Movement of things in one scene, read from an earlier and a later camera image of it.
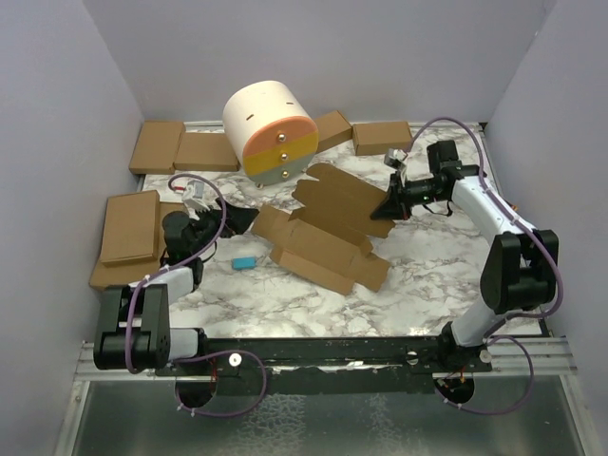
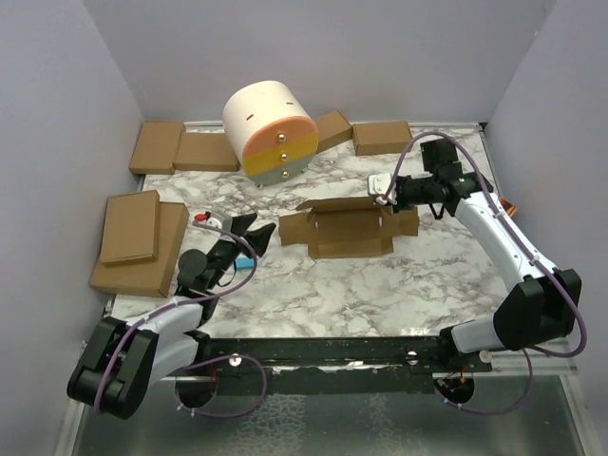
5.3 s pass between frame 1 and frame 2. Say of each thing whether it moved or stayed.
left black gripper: moved
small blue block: stayed
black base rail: stayed
